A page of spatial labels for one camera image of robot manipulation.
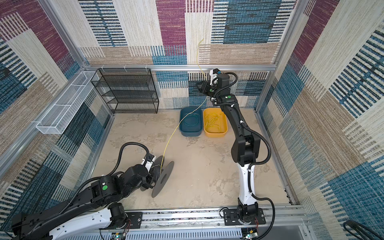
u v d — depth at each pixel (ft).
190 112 2.88
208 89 2.60
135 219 2.40
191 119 3.66
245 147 1.87
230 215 2.44
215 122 3.59
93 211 1.99
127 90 3.57
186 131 3.51
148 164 2.05
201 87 2.61
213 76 2.64
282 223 2.39
